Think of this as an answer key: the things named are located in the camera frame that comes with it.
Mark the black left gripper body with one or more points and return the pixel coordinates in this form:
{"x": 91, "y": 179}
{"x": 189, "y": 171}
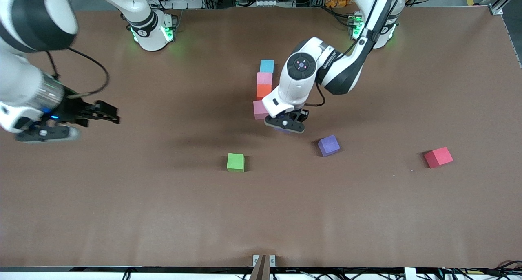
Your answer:
{"x": 302, "y": 115}

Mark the brown slanted post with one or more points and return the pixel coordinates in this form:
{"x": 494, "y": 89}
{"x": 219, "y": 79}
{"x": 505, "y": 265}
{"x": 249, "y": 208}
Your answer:
{"x": 261, "y": 270}

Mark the white table leg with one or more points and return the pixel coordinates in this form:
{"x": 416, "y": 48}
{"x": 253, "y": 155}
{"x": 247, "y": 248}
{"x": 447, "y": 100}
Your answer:
{"x": 410, "y": 274}

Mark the small metal bracket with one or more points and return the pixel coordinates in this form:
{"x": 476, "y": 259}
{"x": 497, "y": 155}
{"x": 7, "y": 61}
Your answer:
{"x": 272, "y": 260}

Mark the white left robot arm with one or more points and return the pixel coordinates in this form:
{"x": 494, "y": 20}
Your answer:
{"x": 338, "y": 68}

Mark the brown table cover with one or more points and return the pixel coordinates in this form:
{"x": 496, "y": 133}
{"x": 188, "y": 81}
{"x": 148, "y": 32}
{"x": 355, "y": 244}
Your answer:
{"x": 122, "y": 210}

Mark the cyan foam cube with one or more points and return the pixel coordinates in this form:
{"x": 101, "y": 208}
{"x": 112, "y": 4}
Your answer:
{"x": 267, "y": 66}

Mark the red foam cube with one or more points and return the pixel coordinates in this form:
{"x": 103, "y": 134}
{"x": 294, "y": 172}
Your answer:
{"x": 438, "y": 157}

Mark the purple foam cube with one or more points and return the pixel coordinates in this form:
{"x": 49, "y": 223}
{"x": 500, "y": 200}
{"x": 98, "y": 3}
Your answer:
{"x": 328, "y": 145}
{"x": 282, "y": 131}

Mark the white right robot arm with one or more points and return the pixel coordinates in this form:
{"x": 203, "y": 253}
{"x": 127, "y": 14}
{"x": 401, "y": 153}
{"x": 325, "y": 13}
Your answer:
{"x": 24, "y": 80}

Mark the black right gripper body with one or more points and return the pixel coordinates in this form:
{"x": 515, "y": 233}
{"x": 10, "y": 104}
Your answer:
{"x": 74, "y": 109}

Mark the green foam cube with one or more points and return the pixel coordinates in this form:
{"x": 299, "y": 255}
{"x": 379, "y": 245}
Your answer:
{"x": 235, "y": 162}

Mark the aluminium frame profile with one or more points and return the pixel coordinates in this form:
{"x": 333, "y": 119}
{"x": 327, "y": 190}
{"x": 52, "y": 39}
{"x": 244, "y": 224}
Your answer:
{"x": 499, "y": 5}

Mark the orange foam cube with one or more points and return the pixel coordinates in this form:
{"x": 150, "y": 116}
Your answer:
{"x": 263, "y": 91}

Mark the pink foam cube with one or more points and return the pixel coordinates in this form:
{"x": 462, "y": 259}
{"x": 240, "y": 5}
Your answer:
{"x": 264, "y": 78}
{"x": 259, "y": 110}

